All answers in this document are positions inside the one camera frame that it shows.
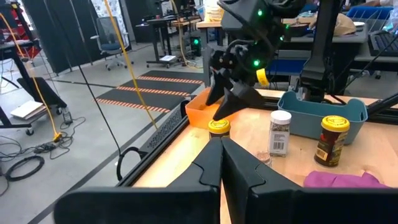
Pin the black orange-striped floor mat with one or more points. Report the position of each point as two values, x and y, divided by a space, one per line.
155 95

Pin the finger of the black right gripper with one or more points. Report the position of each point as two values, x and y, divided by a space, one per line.
219 87
236 99

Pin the black computer tower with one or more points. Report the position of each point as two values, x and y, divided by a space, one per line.
196 46

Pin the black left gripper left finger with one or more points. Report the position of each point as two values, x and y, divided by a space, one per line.
192 199

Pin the grey desk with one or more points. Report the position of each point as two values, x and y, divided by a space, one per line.
329 39

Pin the grey office chair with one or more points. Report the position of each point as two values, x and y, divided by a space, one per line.
109 37

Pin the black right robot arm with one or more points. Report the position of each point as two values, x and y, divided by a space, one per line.
323 46

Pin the black power strip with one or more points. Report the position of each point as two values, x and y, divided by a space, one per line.
45 147

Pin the black keyboard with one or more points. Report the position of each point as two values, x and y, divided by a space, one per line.
384 43

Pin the purple cloth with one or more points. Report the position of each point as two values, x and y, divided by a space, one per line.
339 181

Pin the white-lidded glass spice jar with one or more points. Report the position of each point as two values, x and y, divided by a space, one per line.
279 137

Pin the orange plastic bin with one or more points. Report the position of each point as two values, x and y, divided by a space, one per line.
197 115

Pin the black curtain partition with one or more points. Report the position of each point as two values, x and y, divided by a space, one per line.
62 31

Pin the yellow tape tag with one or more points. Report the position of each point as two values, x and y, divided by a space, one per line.
262 77

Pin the wooden background table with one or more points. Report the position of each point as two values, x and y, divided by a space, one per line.
210 24

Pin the white book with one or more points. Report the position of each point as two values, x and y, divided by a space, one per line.
26 109

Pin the black desk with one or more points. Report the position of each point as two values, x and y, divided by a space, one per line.
161 21

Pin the black rolling stand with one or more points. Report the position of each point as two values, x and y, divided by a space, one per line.
43 91

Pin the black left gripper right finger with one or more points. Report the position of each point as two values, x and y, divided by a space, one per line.
264 199

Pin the yellow-lidded dark spice jar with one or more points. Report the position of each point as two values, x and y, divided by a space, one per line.
219 126
331 146

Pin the small clear glass jar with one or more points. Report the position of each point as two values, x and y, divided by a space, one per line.
264 157

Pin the brown paper bag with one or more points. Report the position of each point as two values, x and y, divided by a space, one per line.
345 26

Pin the black aluminium table frame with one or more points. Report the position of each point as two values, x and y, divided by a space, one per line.
155 155

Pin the blue plastic bin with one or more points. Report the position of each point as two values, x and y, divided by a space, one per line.
308 124

